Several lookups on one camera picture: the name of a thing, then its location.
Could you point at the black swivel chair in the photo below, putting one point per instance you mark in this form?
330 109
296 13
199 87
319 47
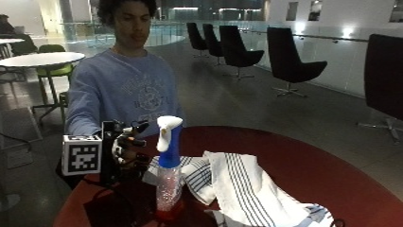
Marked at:
194 36
383 75
211 41
234 47
287 60

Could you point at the the person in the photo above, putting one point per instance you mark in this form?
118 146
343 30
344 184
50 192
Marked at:
121 88

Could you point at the white marker cube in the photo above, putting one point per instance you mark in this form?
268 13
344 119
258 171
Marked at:
81 155

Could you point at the white striped cloth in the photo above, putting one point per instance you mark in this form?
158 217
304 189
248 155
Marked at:
244 189

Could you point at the spray bottle with blue top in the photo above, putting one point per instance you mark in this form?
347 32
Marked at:
169 157

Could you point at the white round table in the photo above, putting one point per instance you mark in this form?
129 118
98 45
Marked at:
9 41
41 59

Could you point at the green chair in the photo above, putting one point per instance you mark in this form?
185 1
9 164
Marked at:
54 70

